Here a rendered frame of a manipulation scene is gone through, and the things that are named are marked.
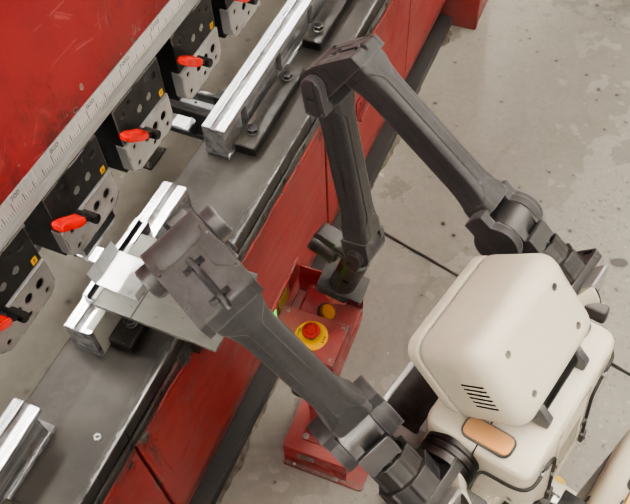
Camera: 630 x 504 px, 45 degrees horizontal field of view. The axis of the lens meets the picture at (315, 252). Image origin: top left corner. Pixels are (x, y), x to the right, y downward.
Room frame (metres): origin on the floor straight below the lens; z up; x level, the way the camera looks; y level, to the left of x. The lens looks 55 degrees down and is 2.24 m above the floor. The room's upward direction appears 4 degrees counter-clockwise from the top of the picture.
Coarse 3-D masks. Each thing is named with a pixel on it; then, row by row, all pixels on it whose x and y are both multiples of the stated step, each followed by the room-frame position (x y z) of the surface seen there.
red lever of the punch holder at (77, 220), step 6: (78, 210) 0.79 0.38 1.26; (84, 210) 0.78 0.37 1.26; (66, 216) 0.75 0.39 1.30; (72, 216) 0.75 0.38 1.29; (78, 216) 0.75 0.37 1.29; (84, 216) 0.77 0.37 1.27; (90, 216) 0.77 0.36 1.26; (96, 216) 0.77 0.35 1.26; (54, 222) 0.72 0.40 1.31; (60, 222) 0.72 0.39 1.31; (66, 222) 0.73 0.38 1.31; (72, 222) 0.73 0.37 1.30; (78, 222) 0.74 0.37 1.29; (84, 222) 0.75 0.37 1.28; (96, 222) 0.77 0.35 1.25; (54, 228) 0.72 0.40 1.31; (60, 228) 0.71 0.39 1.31; (66, 228) 0.72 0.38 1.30; (72, 228) 0.73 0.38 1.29
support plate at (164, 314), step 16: (144, 240) 0.91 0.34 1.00; (96, 304) 0.77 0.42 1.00; (112, 304) 0.76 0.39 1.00; (128, 304) 0.76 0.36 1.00; (144, 304) 0.76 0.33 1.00; (160, 304) 0.76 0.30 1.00; (176, 304) 0.75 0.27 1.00; (144, 320) 0.72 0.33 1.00; (160, 320) 0.72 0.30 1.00; (176, 320) 0.72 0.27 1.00; (176, 336) 0.69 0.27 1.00; (192, 336) 0.68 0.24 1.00
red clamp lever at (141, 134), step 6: (126, 132) 0.91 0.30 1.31; (132, 132) 0.91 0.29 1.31; (138, 132) 0.92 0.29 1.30; (144, 132) 0.93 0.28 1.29; (150, 132) 0.95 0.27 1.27; (156, 132) 0.95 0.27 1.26; (120, 138) 0.90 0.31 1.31; (126, 138) 0.89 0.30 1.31; (132, 138) 0.90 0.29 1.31; (138, 138) 0.91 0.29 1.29; (144, 138) 0.92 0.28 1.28; (156, 138) 0.94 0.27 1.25
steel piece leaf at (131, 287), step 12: (120, 252) 0.88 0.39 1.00; (120, 264) 0.85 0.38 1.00; (132, 264) 0.85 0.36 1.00; (108, 276) 0.83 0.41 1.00; (120, 276) 0.83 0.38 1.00; (132, 276) 0.82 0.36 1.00; (108, 288) 0.80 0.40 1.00; (120, 288) 0.80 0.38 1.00; (132, 288) 0.80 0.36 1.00; (144, 288) 0.79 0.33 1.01
